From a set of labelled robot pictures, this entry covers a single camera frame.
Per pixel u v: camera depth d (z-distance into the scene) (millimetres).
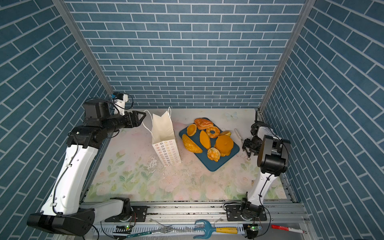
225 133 1001
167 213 754
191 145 906
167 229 693
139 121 607
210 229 680
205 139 983
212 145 963
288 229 693
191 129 1019
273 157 532
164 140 712
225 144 910
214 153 877
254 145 847
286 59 903
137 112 598
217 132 1048
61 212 361
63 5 704
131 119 578
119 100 571
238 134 1027
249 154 941
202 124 1048
